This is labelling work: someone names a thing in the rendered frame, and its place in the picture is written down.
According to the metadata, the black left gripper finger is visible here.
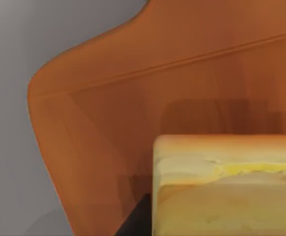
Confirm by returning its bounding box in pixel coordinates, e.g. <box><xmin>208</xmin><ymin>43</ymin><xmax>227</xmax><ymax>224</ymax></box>
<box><xmin>114</xmin><ymin>193</ymin><xmax>154</xmax><ymax>236</ymax></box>

